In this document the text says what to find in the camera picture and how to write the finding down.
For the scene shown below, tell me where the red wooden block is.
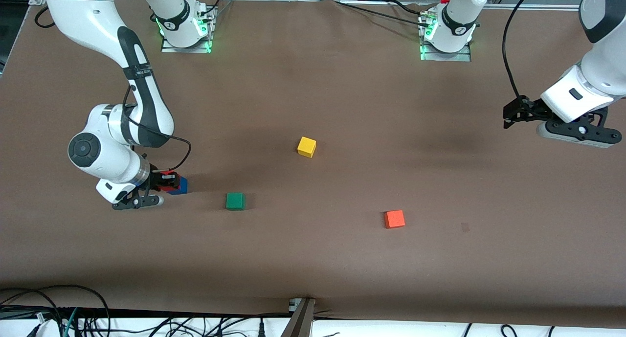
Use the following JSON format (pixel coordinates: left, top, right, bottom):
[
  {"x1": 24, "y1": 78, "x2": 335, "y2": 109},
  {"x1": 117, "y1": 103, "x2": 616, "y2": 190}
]
[{"x1": 156, "y1": 170, "x2": 180, "y2": 191}]

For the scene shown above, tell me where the yellow wooden block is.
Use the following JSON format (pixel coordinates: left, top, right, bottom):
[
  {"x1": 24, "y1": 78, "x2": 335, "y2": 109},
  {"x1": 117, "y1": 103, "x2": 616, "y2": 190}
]
[{"x1": 297, "y1": 136, "x2": 317, "y2": 158}]

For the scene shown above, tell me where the white desk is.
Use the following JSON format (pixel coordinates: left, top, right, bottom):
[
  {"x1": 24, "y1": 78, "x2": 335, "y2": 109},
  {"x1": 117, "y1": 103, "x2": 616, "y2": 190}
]
[{"x1": 0, "y1": 316, "x2": 626, "y2": 337}]

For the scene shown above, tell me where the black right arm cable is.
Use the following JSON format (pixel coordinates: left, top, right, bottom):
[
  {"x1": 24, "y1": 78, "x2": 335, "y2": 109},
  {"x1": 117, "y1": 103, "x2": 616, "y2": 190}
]
[{"x1": 122, "y1": 85, "x2": 192, "y2": 174}]

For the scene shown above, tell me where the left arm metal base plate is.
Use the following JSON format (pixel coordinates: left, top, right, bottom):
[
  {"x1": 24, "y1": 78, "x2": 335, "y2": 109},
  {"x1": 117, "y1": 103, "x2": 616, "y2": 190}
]
[{"x1": 419, "y1": 12, "x2": 472, "y2": 63}]

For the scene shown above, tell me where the black looped desk cable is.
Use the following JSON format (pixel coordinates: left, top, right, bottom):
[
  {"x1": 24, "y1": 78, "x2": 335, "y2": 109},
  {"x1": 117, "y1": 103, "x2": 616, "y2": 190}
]
[{"x1": 0, "y1": 285, "x2": 112, "y2": 337}]

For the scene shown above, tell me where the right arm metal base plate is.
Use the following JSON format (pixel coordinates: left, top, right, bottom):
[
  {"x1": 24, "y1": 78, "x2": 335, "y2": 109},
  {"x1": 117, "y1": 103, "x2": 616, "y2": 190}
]
[{"x1": 160, "y1": 4, "x2": 213, "y2": 54}]

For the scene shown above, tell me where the black base power cable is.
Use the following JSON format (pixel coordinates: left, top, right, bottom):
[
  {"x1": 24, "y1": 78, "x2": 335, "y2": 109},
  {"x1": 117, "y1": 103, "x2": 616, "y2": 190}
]
[{"x1": 334, "y1": 0, "x2": 431, "y2": 28}]

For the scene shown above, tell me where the grey metal post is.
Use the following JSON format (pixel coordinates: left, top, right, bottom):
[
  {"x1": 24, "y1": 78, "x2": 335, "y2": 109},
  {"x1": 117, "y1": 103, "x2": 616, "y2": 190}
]
[{"x1": 281, "y1": 298, "x2": 316, "y2": 337}]

